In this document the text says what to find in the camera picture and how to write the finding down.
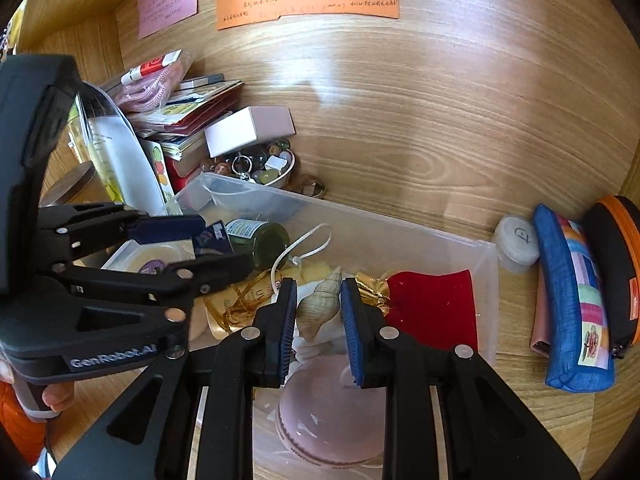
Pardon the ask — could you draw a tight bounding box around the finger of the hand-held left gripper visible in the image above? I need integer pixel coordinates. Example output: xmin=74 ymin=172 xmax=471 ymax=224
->
xmin=50 ymin=254 xmax=254 ymax=306
xmin=37 ymin=202 xmax=207 ymax=262

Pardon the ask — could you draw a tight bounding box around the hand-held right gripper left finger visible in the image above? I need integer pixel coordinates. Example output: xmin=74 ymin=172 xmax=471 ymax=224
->
xmin=52 ymin=277 xmax=300 ymax=480

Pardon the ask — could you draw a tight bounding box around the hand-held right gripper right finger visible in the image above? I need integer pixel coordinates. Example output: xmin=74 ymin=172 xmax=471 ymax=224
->
xmin=340 ymin=277 xmax=581 ymax=480

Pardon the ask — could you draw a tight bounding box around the small blue white packet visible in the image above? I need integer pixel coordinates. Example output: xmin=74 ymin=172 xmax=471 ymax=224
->
xmin=192 ymin=220 xmax=234 ymax=256

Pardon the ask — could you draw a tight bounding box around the beige spiral seashell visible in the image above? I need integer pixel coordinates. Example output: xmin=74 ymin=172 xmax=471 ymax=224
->
xmin=297 ymin=266 xmax=344 ymax=341

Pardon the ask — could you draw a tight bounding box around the green spray bottle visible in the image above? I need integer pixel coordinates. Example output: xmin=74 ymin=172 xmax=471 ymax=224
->
xmin=225 ymin=217 xmax=291 ymax=267

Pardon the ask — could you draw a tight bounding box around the clear plastic bin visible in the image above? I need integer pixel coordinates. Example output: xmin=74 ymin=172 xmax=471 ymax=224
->
xmin=172 ymin=172 xmax=501 ymax=480

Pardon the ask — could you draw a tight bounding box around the person's left forearm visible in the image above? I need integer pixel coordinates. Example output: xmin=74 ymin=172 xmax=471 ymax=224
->
xmin=0 ymin=379 xmax=47 ymax=463

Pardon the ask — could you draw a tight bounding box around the person's left hand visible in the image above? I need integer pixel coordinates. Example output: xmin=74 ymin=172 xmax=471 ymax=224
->
xmin=41 ymin=384 xmax=77 ymax=414

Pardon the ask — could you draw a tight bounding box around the pale yellow lidded container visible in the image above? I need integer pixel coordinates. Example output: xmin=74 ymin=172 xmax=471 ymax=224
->
xmin=101 ymin=239 xmax=197 ymax=277

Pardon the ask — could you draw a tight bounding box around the gold ribbon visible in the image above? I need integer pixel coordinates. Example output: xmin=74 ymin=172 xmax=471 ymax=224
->
xmin=207 ymin=269 xmax=281 ymax=337

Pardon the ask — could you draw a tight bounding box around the fruit print card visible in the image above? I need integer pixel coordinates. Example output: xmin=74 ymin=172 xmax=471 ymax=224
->
xmin=145 ymin=140 xmax=176 ymax=207

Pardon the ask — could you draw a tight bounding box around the red book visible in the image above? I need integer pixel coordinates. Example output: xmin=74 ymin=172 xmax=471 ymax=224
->
xmin=162 ymin=132 xmax=214 ymax=179

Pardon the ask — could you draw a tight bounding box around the white plastic pouch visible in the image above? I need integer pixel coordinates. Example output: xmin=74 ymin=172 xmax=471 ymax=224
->
xmin=75 ymin=80 xmax=169 ymax=217

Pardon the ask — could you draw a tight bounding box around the red velvet pouch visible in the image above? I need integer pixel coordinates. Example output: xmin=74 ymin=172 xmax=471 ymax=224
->
xmin=382 ymin=269 xmax=480 ymax=354

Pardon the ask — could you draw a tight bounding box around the white cardboard box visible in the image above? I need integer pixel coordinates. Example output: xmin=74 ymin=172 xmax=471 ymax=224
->
xmin=204 ymin=106 xmax=296 ymax=159

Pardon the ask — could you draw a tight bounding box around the pile of polished stones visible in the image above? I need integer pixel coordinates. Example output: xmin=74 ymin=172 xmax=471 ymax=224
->
xmin=215 ymin=139 xmax=294 ymax=184

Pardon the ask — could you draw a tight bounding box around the white bowl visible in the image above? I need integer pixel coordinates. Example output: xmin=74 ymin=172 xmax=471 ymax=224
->
xmin=215 ymin=142 xmax=297 ymax=190

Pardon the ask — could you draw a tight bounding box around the fruit print flat packet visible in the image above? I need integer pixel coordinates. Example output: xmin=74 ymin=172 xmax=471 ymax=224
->
xmin=136 ymin=76 xmax=246 ymax=140

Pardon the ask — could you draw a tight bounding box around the pink paper note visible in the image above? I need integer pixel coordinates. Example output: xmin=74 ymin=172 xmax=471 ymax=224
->
xmin=137 ymin=0 xmax=199 ymax=40

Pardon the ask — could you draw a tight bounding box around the white round case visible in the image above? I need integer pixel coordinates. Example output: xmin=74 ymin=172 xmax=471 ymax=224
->
xmin=492 ymin=214 xmax=541 ymax=275

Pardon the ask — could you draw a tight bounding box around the pink slim case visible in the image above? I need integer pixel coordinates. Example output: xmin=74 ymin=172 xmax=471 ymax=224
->
xmin=529 ymin=265 xmax=551 ymax=359

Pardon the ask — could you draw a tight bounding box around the blue patchwork pencil case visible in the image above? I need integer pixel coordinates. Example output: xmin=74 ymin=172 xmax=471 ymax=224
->
xmin=531 ymin=203 xmax=617 ymax=394

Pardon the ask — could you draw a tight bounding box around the orange paper note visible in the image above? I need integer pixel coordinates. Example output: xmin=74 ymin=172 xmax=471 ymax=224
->
xmin=215 ymin=0 xmax=401 ymax=31

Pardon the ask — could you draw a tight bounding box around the black orange zip case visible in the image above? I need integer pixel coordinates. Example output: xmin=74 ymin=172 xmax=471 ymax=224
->
xmin=582 ymin=195 xmax=640 ymax=362

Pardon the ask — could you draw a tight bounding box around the white cord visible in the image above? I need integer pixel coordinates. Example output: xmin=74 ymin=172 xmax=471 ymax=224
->
xmin=271 ymin=223 xmax=334 ymax=286

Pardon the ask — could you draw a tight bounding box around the pink rope pack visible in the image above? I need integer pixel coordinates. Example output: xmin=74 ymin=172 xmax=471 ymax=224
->
xmin=112 ymin=50 xmax=195 ymax=114

